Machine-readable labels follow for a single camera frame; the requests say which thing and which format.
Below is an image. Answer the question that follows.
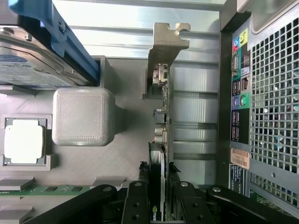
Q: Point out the grey printed parts rack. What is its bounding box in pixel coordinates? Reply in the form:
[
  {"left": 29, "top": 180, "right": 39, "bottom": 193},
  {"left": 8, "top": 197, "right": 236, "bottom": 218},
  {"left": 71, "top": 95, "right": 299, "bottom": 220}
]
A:
[{"left": 0, "top": 55, "right": 174, "bottom": 224}]

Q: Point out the green RAM stick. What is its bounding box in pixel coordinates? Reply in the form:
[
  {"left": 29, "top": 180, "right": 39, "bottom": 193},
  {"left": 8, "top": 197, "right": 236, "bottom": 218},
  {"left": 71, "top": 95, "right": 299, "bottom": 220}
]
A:
[{"left": 0, "top": 184, "right": 92, "bottom": 194}]

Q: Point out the silver CPU chip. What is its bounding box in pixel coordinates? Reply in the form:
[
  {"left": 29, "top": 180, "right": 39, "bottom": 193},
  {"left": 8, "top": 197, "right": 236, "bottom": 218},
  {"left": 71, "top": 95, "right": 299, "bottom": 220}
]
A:
[{"left": 3, "top": 118, "right": 47, "bottom": 165}]

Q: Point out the open black PC case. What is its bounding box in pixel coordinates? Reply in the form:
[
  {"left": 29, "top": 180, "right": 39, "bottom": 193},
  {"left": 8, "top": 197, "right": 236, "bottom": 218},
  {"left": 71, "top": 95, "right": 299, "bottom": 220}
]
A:
[{"left": 219, "top": 0, "right": 299, "bottom": 220}]

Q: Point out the hard disk in blue caddy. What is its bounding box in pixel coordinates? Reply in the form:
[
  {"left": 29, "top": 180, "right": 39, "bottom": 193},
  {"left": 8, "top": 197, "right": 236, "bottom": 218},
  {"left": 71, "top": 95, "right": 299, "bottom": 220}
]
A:
[{"left": 0, "top": 0, "right": 99, "bottom": 91}]

